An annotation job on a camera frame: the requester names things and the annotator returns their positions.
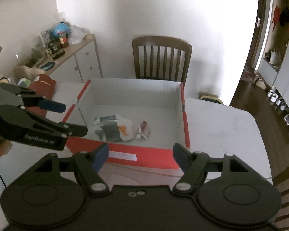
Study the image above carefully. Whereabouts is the white printed plastic packet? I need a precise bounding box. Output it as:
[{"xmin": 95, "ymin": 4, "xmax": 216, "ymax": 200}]
[{"xmin": 89, "ymin": 114, "xmax": 134, "ymax": 143}]

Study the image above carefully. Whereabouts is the small red white tube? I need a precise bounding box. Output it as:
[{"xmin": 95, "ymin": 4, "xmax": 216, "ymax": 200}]
[{"xmin": 136, "ymin": 121, "xmax": 150, "ymax": 140}]

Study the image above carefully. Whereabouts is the white sideboard cabinet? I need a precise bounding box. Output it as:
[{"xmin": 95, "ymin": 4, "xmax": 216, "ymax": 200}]
[{"xmin": 14, "ymin": 33, "xmax": 103, "ymax": 84}]

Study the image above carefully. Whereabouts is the red cardboard box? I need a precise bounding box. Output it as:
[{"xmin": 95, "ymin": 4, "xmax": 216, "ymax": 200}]
[{"xmin": 64, "ymin": 78, "xmax": 190, "ymax": 169}]

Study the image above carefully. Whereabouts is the blue globe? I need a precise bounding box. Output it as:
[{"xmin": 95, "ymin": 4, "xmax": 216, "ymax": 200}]
[{"xmin": 53, "ymin": 22, "xmax": 70, "ymax": 38}]

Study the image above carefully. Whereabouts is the dark wooden chair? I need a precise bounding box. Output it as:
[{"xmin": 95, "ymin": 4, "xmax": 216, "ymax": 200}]
[{"xmin": 132, "ymin": 35, "xmax": 193, "ymax": 84}]

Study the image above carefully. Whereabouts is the white wall cabinet unit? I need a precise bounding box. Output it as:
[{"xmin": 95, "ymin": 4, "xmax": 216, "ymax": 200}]
[{"xmin": 258, "ymin": 0, "xmax": 289, "ymax": 107}]

